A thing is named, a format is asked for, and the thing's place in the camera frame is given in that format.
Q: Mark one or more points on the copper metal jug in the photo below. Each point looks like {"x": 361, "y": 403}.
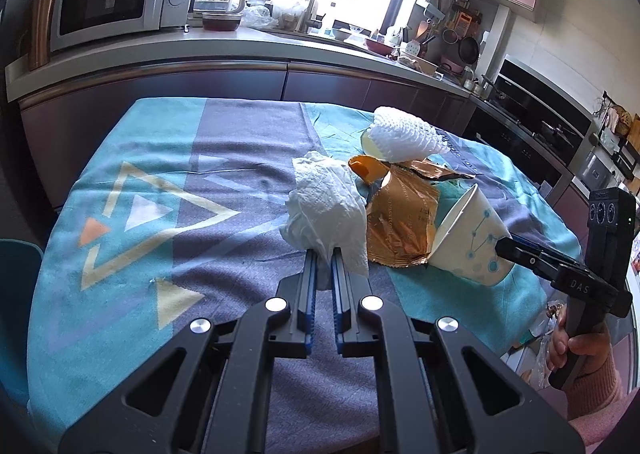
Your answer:
{"x": 42, "y": 28}

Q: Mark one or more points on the gold foil packet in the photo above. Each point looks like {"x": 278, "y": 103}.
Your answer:
{"x": 400, "y": 224}

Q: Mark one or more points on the pink cooking pot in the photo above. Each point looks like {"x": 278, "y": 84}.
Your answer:
{"x": 382, "y": 46}

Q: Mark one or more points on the person's right hand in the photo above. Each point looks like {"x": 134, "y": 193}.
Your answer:
{"x": 582, "y": 346}

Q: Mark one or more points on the white foam fruit net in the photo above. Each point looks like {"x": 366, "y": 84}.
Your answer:
{"x": 405, "y": 133}

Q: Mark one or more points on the teal grey printed tablecloth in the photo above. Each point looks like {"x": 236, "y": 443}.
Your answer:
{"x": 165, "y": 173}

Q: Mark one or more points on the beige tray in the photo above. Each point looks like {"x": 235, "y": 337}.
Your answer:
{"x": 420, "y": 64}

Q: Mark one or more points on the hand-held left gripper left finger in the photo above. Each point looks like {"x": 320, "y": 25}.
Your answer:
{"x": 310, "y": 316}

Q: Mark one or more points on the kitchen counter with brown cabinets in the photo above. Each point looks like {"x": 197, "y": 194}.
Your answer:
{"x": 200, "y": 83}

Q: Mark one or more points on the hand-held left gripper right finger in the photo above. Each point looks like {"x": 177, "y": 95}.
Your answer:
{"x": 340, "y": 316}

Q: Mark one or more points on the orange grater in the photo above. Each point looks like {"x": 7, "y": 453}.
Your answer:
{"x": 465, "y": 21}

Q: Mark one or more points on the pale yellow round piece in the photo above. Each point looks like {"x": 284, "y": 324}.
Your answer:
{"x": 372, "y": 143}

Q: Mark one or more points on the white wall rack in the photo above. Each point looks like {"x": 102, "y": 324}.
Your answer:
{"x": 430, "y": 3}

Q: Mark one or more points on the cluttered side shelf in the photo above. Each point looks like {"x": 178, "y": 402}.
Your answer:
{"x": 620, "y": 133}

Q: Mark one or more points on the person's right forearm pink sleeve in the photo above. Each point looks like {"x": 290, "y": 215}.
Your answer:
{"x": 600, "y": 384}

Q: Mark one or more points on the small metal pot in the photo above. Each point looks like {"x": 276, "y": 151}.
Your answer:
{"x": 472, "y": 81}

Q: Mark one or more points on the blue chair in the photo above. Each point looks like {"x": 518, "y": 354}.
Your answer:
{"x": 17, "y": 314}

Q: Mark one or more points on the white dotted paper cup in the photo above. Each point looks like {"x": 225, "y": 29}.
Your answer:
{"x": 470, "y": 239}

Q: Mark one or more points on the orange peel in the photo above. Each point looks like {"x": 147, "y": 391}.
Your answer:
{"x": 367, "y": 167}

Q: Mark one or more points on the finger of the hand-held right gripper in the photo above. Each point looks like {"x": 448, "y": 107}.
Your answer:
{"x": 522, "y": 258}
{"x": 555, "y": 254}

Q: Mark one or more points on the white paper towel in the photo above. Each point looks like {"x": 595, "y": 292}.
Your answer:
{"x": 325, "y": 204}

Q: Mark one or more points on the torn gold foil strip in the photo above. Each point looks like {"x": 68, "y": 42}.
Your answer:
{"x": 440, "y": 171}

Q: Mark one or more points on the black built-in oven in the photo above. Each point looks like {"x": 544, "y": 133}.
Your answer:
{"x": 540, "y": 106}

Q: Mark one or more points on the crumpled clear plastic bag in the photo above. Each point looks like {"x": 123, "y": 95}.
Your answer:
{"x": 260, "y": 17}

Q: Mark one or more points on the black frying pan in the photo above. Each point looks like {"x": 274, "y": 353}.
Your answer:
{"x": 469, "y": 49}

